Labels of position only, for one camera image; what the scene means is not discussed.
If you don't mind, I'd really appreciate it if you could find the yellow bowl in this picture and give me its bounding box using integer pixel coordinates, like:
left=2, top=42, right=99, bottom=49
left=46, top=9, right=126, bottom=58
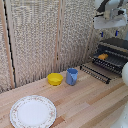
left=46, top=72, right=64, bottom=87

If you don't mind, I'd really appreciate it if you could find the woven beige partition screen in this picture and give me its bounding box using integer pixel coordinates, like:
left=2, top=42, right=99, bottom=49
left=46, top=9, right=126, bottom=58
left=0, top=0, right=128, bottom=94

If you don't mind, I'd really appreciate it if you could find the white floral rim plate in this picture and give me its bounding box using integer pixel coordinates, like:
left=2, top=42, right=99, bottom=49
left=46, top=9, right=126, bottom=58
left=9, top=94, right=58, bottom=128

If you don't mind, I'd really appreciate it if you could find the orange toy bread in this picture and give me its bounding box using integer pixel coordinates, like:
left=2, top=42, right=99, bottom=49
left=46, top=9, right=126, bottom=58
left=98, top=53, right=110, bottom=61

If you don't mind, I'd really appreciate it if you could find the metal oven tray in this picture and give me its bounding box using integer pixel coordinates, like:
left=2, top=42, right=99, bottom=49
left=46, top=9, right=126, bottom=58
left=94, top=49, right=128, bottom=68

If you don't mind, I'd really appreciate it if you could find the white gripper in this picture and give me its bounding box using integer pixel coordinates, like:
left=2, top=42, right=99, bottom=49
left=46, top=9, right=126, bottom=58
left=92, top=14, right=128, bottom=38

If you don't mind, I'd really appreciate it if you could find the blue cup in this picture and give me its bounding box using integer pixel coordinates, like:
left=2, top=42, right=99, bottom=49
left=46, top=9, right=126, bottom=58
left=65, top=67, right=79, bottom=86

